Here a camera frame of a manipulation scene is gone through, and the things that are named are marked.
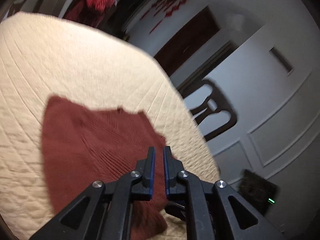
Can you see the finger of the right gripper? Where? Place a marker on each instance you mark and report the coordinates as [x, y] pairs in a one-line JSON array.
[[176, 210]]

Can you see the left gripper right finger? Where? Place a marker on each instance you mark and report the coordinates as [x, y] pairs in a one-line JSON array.
[[213, 210]]

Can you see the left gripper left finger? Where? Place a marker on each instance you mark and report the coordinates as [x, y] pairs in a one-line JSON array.
[[104, 210]]

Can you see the rust red knit sweater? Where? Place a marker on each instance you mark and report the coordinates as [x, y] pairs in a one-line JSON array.
[[80, 145]]

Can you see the black chair at right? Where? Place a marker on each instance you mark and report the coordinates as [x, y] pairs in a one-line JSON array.
[[214, 103]]

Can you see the beige quilted table cover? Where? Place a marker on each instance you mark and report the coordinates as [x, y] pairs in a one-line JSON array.
[[44, 55]]

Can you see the dark red door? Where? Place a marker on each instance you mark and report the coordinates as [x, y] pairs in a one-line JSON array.
[[190, 38]]

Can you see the red Chinese knot decoration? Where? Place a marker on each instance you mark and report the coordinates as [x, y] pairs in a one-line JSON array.
[[164, 9]]

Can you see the red checkered garment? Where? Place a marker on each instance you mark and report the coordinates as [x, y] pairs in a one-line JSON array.
[[89, 12]]

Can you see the black camera box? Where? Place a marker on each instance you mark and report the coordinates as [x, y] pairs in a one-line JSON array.
[[258, 191]]

